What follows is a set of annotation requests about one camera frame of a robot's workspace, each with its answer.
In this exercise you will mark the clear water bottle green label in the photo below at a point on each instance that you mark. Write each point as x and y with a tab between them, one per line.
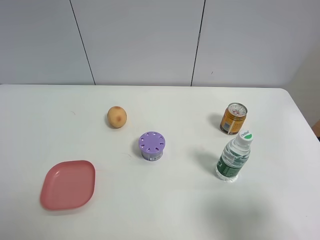
234	156

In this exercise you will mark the orange drink can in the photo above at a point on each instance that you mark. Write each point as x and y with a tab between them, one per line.
233	118

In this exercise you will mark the pink square plate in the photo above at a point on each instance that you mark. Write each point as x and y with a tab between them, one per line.
68	185

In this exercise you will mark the purple air freshener jar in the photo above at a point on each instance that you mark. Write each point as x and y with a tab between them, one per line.
151	145

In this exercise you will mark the yellow-brown potato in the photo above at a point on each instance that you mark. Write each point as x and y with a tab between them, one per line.
117	117

